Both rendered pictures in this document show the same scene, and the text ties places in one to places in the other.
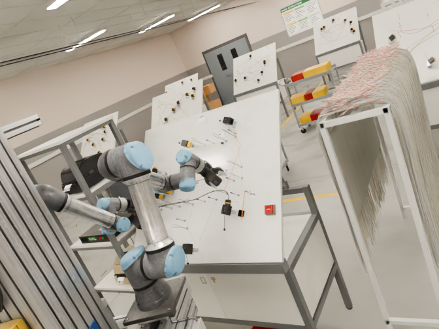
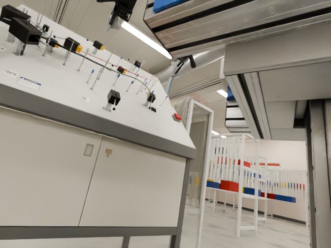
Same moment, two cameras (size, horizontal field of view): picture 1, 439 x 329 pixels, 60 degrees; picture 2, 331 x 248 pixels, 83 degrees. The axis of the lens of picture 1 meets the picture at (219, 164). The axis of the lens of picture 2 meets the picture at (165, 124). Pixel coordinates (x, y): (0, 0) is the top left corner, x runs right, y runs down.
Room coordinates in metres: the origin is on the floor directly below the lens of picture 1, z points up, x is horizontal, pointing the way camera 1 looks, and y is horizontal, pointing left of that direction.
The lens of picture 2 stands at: (1.58, 1.10, 0.64)
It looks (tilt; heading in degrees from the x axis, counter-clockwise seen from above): 16 degrees up; 288
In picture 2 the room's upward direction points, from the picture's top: 10 degrees clockwise
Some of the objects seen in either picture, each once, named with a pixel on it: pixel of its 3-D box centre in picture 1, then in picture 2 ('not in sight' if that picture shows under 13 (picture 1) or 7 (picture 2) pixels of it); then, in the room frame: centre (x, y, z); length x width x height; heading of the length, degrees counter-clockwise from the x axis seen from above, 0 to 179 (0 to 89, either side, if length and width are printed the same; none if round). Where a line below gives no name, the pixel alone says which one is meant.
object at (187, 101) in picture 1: (184, 137); not in sight; (6.70, 0.38, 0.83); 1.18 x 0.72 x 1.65; 56
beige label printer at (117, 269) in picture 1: (133, 262); not in sight; (2.73, 0.92, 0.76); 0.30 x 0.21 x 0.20; 146
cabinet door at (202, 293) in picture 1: (184, 292); (16, 166); (2.30, 0.56, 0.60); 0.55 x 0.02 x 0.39; 53
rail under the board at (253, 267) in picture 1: (200, 266); (106, 127); (2.11, 0.36, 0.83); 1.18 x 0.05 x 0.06; 53
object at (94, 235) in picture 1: (109, 226); not in sight; (2.76, 0.96, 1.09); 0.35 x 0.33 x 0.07; 53
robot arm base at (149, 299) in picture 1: (149, 288); not in sight; (1.41, 0.47, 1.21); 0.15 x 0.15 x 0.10
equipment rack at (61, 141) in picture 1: (119, 241); not in sight; (2.84, 0.97, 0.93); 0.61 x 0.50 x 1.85; 53
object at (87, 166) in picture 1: (84, 172); not in sight; (2.74, 0.93, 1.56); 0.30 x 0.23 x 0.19; 145
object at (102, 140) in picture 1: (106, 158); not in sight; (8.11, 2.18, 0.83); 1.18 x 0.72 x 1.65; 53
